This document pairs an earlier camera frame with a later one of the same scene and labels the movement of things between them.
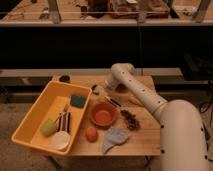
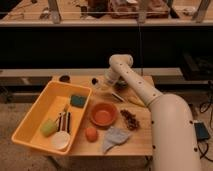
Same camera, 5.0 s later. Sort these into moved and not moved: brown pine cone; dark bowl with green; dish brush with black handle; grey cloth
Moved: dish brush with black handle
Not moved: grey cloth; dark bowl with green; brown pine cone
